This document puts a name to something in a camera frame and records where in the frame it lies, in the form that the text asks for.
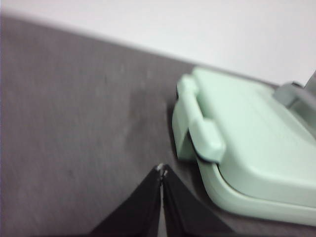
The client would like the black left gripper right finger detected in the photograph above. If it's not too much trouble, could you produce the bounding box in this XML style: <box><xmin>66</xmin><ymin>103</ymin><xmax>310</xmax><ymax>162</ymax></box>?
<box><xmin>162</xmin><ymin>165</ymin><xmax>238</xmax><ymax>237</ymax></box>

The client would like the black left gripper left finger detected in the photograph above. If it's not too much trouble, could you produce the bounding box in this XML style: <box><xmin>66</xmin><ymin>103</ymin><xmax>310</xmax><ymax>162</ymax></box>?
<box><xmin>88</xmin><ymin>164</ymin><xmax>162</xmax><ymax>237</ymax></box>

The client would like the green breakfast machine base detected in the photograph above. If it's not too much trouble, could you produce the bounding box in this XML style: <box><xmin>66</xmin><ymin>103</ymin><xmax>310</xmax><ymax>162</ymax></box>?
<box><xmin>197</xmin><ymin>158</ymin><xmax>316</xmax><ymax>227</ymax></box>

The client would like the green griddle cover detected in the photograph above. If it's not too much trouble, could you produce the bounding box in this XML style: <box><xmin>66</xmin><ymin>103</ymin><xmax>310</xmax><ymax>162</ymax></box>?
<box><xmin>171</xmin><ymin>67</ymin><xmax>316</xmax><ymax>202</ymax></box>

